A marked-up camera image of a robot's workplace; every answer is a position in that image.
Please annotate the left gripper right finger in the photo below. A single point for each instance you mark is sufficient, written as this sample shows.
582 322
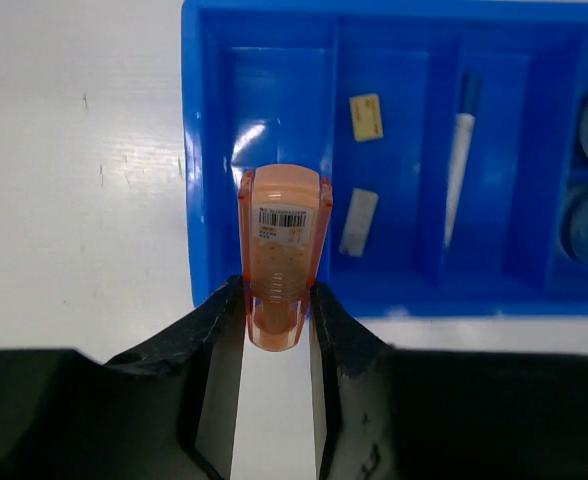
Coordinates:
383 412

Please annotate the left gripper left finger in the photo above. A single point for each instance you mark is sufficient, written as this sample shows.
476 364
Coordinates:
163 409

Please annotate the white eraser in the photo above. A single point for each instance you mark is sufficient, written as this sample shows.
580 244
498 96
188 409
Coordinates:
358 222

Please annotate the orange correction tape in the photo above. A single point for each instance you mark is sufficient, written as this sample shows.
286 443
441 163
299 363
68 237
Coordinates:
284 212

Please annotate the blue white marker pen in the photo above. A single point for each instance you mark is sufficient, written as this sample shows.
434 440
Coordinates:
462 137

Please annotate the yellow eraser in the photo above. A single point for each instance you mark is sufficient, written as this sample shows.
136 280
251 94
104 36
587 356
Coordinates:
366 117

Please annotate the blue compartment tray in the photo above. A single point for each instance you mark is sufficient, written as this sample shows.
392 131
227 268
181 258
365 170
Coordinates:
270 81

